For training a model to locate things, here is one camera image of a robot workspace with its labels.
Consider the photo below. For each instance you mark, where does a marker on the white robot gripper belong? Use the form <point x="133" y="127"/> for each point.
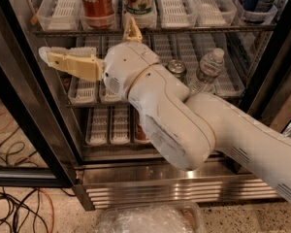
<point x="126" y="68"/>

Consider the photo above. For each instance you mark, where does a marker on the red coke can top shelf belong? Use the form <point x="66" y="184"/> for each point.
<point x="98" y="13"/>

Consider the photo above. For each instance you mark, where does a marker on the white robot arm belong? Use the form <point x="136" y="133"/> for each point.
<point x="184" y="127"/>

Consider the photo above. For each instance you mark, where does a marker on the white green soda can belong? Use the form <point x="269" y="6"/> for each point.
<point x="142" y="11"/>

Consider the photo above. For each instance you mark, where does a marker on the green can middle shelf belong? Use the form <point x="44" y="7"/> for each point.
<point x="177" y="68"/>

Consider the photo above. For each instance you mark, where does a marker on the red can bottom shelf front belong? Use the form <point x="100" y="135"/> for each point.
<point x="140" y="135"/>

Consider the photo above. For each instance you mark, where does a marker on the clear water bottle middle shelf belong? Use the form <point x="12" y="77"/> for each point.
<point x="210" y="67"/>

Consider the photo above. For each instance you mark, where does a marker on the open glass fridge door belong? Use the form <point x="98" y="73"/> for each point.
<point x="26" y="91"/>

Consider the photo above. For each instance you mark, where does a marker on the stainless steel fridge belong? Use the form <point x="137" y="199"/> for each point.
<point x="140" y="179"/>

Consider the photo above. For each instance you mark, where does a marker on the clear plastic bin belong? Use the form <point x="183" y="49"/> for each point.
<point x="170" y="217"/>

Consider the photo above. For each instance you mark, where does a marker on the middle wire shelf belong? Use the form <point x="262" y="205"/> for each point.
<point x="234" y="100"/>

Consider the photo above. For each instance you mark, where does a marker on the wire shelf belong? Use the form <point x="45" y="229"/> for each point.
<point x="108" y="143"/>
<point x="156" y="31"/>
<point x="234" y="100"/>

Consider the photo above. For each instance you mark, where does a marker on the bottom wire shelf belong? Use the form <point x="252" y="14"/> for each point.
<point x="108" y="143"/>

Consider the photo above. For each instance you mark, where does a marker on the top wire shelf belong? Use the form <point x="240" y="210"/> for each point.
<point x="156" y="31"/>

